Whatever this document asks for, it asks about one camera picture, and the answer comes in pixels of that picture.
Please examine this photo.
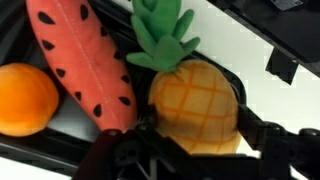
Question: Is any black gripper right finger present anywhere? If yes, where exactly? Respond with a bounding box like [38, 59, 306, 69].
[237, 104, 320, 180]

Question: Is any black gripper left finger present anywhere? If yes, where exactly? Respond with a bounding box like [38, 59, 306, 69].
[71, 104, 188, 180]

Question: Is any pineapple plush toy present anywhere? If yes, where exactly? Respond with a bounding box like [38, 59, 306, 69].
[125, 0, 243, 155]

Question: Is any watermelon slice plush toy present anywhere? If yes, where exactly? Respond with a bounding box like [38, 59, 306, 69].
[25, 0, 138, 133]

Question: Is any orange plush toy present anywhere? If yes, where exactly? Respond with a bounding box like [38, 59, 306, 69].
[0, 62, 60, 138]

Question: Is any black grill tray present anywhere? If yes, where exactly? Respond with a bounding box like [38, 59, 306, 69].
[0, 0, 249, 178]

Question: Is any black tape patch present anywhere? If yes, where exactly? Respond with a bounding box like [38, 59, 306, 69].
[265, 48, 299, 85]

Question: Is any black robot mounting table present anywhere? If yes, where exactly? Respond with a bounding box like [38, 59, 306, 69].
[208, 0, 320, 79]

